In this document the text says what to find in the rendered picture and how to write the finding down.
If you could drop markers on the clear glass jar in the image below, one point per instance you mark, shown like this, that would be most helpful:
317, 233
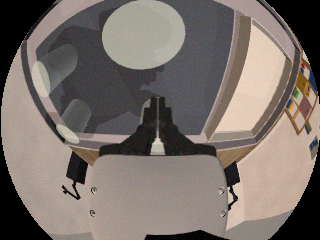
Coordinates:
143, 34
74, 120
53, 68
157, 146

